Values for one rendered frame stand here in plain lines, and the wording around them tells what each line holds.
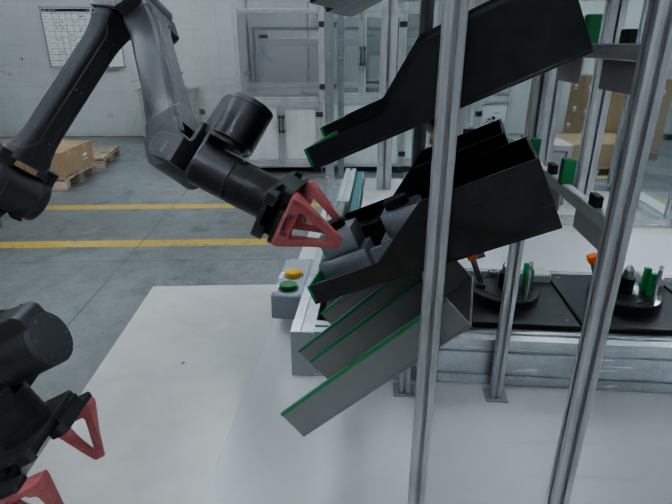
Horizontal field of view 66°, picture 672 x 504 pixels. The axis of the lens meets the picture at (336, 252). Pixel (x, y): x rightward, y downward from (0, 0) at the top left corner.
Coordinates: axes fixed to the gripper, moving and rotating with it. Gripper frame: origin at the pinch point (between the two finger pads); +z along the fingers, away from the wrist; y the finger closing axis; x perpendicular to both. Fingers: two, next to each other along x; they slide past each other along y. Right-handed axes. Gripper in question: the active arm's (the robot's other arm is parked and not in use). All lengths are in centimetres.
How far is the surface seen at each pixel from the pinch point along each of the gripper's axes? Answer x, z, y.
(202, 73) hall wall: 171, -350, 766
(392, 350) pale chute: 7.0, 11.9, -7.0
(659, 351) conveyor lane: 5, 61, 33
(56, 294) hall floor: 203, -151, 191
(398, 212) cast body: -6.8, 5.1, -2.6
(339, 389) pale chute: 15.7, 9.0, -6.5
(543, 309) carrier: 11, 43, 41
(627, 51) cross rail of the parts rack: -30.8, 16.5, -3.6
